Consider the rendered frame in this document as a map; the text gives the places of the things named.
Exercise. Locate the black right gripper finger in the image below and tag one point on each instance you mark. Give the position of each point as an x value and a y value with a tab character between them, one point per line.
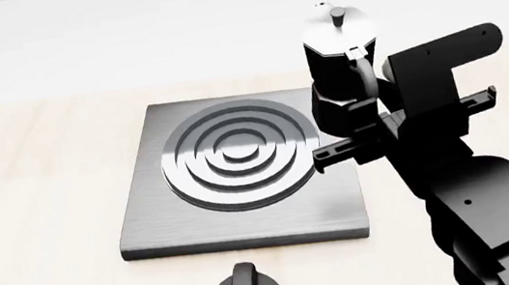
388	100
366	132

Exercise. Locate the black moka pot silver lid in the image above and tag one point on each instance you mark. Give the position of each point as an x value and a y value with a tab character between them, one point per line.
329	71

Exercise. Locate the grey square stove plate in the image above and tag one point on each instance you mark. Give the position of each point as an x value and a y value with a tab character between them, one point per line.
244	216

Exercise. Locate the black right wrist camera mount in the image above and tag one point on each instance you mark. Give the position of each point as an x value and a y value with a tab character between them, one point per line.
423	74

